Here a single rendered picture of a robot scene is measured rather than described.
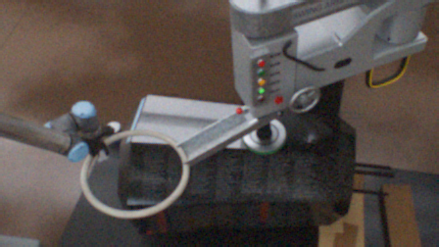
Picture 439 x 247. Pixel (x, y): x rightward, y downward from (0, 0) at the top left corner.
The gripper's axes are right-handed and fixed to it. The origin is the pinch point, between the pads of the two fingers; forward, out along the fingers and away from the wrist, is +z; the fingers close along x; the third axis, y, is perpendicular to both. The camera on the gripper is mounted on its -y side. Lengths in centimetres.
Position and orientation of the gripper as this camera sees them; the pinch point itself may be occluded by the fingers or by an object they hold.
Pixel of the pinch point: (103, 155)
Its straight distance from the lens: 252.9
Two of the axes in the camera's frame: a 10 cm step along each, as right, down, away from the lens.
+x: 7.9, 4.6, -4.1
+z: 0.1, 6.5, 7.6
